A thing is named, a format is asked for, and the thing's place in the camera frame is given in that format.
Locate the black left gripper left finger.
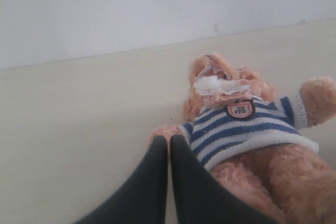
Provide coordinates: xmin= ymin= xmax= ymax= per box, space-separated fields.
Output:
xmin=77 ymin=136 xmax=168 ymax=224

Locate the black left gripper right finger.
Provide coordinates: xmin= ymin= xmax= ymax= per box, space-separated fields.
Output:
xmin=170 ymin=135 xmax=276 ymax=224

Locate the tan teddy bear striped shirt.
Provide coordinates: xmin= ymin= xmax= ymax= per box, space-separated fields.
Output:
xmin=153 ymin=54 xmax=335 ymax=223

